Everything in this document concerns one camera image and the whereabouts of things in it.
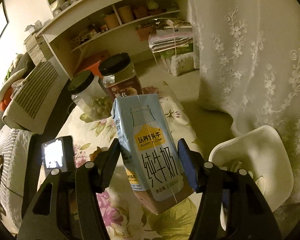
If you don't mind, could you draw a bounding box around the white trash bin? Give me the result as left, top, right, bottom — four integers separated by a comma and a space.
209, 125, 294, 211

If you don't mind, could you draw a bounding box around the light blue milk carton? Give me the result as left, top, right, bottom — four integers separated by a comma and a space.
113, 94, 193, 215

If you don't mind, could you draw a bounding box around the beige striped sofa cushion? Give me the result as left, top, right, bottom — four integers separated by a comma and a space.
2, 56, 68, 134

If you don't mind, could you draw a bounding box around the white lace curtain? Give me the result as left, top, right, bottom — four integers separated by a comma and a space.
189, 0, 300, 203

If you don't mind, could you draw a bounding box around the lit screen device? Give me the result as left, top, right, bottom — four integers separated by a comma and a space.
41, 135, 75, 176

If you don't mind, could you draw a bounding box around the brown jar with black lid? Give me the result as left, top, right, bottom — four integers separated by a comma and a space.
98, 53, 142, 100

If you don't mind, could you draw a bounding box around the clear jar with black lid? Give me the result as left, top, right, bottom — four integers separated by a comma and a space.
67, 70, 112, 121

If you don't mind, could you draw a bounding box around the stack of papers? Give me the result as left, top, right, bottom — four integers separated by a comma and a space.
148, 18, 193, 53

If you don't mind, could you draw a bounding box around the white quilted blanket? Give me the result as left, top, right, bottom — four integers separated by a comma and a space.
0, 125, 33, 232

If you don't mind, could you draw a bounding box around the orange gift bag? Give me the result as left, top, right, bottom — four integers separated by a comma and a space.
75, 50, 110, 78

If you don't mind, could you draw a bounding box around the white wall shelf unit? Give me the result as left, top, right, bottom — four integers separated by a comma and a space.
41, 0, 187, 78

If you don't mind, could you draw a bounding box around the floral white tablecloth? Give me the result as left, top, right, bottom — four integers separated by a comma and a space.
36, 81, 203, 240

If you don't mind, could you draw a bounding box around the white fluffy slipper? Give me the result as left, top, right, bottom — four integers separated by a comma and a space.
171, 52, 194, 76

